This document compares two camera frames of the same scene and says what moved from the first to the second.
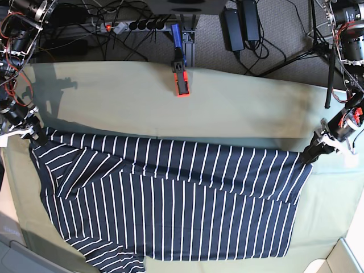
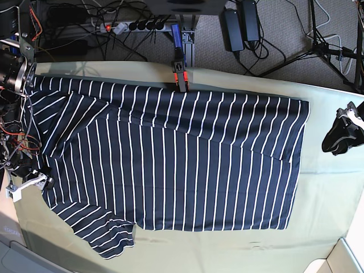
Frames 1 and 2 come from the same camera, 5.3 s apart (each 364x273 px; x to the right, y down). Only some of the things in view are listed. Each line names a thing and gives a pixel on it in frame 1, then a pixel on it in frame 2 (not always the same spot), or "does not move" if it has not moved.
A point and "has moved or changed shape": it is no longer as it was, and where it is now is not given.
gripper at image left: (21, 117) -> (27, 172)
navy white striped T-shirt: (115, 200) has moved or changed shape
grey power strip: (120, 27) does not move
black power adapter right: (250, 20) does not move
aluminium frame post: (188, 38) does not move
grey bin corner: (15, 258) does not move
